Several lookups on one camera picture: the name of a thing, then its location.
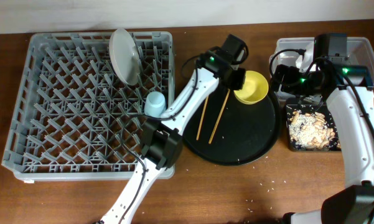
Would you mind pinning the grey plate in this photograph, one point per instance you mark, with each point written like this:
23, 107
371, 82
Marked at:
124, 56

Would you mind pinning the grey dishwasher rack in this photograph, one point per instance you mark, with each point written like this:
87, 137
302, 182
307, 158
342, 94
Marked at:
74, 119

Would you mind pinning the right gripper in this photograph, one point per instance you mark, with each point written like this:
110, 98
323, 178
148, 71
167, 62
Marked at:
287, 86

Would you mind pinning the round black tray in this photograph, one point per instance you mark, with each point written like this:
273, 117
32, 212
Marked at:
244, 134

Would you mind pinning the blue plastic cup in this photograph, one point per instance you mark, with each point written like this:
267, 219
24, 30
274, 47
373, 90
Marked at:
155, 104

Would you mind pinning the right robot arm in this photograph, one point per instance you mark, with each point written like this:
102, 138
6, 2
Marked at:
349, 97

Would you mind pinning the white tissue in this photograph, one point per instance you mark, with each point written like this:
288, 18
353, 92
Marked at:
303, 61

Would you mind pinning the wooden chopstick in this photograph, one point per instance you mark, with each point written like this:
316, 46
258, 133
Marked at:
219, 116
201, 119

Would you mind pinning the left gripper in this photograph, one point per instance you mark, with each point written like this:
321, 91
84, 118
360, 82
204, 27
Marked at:
239, 84

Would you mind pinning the right wooden chopstick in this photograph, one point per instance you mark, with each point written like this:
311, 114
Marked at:
219, 116

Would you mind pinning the clear plastic bin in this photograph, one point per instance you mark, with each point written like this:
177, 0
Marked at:
359, 52

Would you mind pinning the peanut shells and rice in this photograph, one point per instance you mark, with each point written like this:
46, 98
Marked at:
312, 130

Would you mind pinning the black rectangular tray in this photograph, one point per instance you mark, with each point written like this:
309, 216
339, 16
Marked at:
292, 146

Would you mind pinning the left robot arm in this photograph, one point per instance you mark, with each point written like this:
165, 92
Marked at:
161, 142

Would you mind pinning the left wooden chopstick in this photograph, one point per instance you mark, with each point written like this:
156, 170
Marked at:
201, 119

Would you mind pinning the yellow bowl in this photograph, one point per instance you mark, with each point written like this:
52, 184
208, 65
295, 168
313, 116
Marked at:
254, 89

